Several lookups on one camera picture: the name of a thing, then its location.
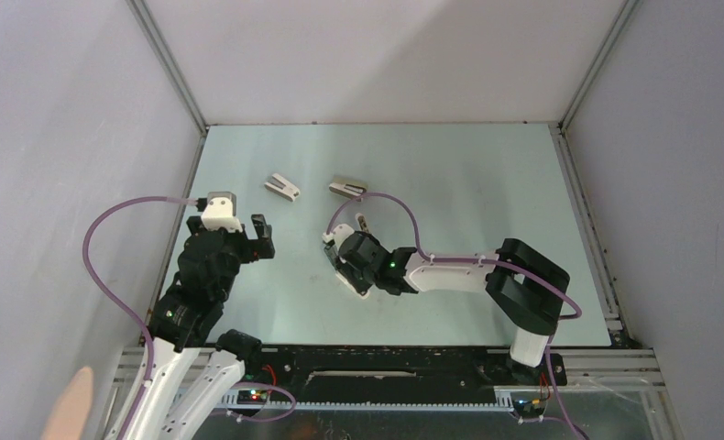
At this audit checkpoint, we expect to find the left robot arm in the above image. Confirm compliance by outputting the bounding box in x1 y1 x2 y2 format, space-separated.
107 214 275 439

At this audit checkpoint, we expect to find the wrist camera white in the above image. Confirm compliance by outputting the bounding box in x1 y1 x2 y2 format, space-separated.
191 192 244 235
322 224 356 248

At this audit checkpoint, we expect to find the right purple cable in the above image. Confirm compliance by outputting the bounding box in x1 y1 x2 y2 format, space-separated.
325 192 583 440

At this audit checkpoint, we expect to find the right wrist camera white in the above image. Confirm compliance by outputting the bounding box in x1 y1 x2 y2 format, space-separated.
322 224 356 248

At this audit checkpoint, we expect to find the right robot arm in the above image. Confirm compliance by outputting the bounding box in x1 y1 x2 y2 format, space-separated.
323 225 576 383

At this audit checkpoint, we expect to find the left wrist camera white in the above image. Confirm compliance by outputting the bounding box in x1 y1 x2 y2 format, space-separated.
191 192 244 235

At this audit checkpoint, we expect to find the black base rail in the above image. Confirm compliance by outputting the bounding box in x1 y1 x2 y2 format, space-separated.
244 345 567 407

